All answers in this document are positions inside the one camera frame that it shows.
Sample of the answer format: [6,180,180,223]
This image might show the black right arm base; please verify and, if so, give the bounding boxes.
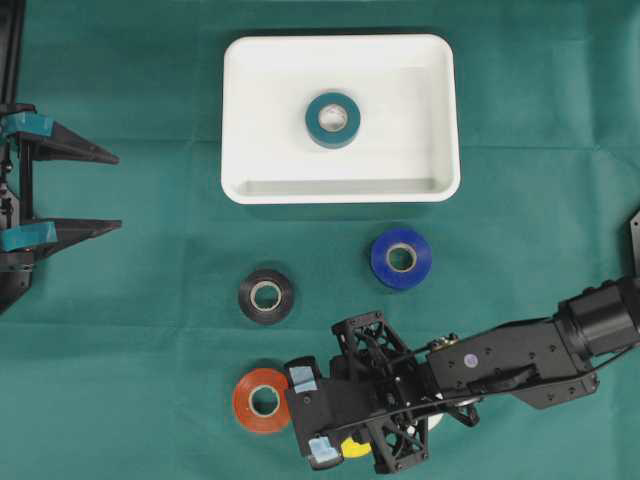
[619,208,640,277]

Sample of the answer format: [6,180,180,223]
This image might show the green table cloth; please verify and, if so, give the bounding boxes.
[1,1,639,479]

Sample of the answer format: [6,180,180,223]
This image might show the white plastic tray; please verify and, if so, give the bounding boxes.
[220,34,461,204]

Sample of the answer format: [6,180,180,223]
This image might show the red tape roll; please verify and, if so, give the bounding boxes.
[232,368,291,435]

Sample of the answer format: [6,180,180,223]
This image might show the yellow tape roll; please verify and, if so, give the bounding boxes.
[343,426,371,444]

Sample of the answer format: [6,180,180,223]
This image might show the black tape roll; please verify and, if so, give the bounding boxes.
[238,269,295,325]

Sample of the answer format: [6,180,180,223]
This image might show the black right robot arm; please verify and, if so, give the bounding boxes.
[285,277,639,474]

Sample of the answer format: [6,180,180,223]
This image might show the blue tape roll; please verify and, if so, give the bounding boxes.
[370,228,432,290]

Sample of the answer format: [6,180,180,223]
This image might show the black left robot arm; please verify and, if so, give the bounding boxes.
[1,1,122,311]

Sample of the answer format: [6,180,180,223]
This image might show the white tape roll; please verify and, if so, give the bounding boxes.
[405,414,443,437]

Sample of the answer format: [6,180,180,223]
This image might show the teal tape roll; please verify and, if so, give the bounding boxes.
[305,92,361,149]

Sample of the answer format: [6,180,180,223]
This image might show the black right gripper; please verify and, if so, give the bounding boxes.
[284,311,428,474]

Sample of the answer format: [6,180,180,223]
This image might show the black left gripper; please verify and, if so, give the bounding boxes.
[1,112,122,313]

